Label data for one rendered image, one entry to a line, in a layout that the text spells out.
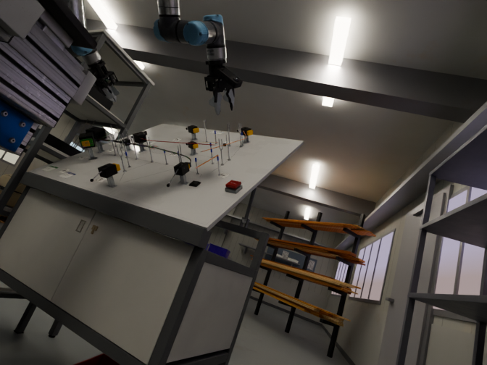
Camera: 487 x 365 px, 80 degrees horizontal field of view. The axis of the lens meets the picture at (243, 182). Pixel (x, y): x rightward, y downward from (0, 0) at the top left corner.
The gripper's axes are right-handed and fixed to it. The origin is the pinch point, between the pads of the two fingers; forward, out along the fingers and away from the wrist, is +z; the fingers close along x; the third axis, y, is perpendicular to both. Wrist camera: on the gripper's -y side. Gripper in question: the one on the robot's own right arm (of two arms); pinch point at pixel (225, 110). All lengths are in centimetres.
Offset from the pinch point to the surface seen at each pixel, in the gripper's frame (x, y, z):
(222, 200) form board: 18.9, -12.3, 30.9
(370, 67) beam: -218, 19, 10
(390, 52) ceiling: -219, 3, -3
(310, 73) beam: -186, 66, 12
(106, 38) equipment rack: -11, 114, -32
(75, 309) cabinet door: 76, 16, 61
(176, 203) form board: 31.9, 1.1, 30.4
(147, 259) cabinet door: 51, -2, 44
